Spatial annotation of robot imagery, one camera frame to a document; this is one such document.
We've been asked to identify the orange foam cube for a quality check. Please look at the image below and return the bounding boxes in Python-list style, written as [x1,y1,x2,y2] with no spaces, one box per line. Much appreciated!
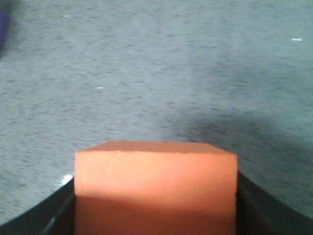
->
[74,141,238,235]

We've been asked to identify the purple foam cube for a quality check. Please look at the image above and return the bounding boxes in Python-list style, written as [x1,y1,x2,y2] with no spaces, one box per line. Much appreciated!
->
[0,2,11,55]

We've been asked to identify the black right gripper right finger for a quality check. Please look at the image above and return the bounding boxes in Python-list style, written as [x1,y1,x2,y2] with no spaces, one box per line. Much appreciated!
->
[236,172,313,235]

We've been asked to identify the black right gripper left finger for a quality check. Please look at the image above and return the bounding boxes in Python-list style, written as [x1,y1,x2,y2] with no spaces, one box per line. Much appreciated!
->
[0,179,75,235]

